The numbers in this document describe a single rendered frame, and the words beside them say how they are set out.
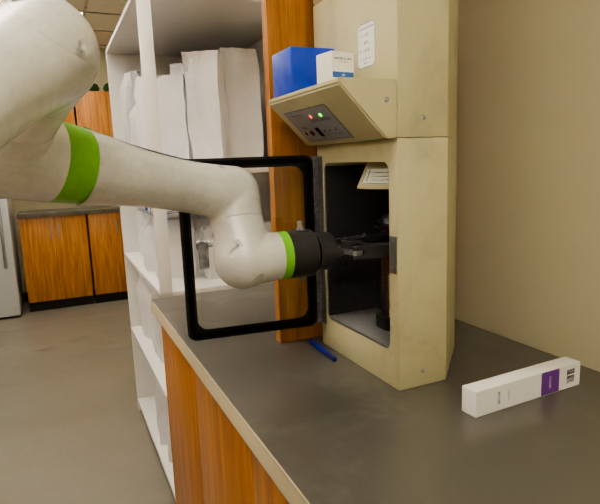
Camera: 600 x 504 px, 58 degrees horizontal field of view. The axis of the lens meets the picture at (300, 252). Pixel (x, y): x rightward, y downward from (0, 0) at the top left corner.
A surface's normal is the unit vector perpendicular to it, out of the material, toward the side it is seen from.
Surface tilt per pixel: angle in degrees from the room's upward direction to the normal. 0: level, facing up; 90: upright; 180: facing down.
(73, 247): 90
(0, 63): 60
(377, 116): 90
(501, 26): 90
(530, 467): 0
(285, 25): 90
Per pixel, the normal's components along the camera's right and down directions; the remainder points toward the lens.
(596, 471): -0.04, -0.99
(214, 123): -0.23, 0.27
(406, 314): 0.41, 0.14
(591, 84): -0.91, 0.10
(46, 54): 0.91, -0.24
